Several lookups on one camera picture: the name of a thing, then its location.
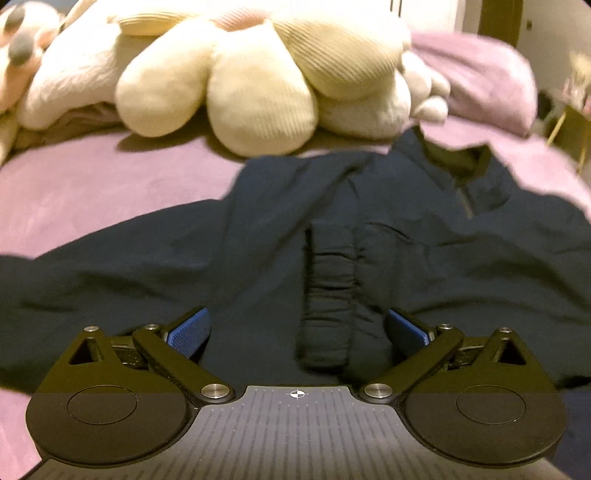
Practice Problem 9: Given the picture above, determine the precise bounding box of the dark navy jacket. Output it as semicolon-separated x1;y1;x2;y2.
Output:
1;128;590;391

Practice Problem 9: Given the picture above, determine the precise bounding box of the yellow legged side table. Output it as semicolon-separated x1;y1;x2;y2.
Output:
546;104;590;175

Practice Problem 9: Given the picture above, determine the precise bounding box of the white plush bear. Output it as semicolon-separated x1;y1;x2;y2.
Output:
399;50;451;123

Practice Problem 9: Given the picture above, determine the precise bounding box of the purple rolled blanket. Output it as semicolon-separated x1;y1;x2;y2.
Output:
412;32;538;137

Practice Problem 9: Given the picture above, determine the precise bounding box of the cream yellow plush toy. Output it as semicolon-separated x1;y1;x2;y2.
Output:
16;1;410;157

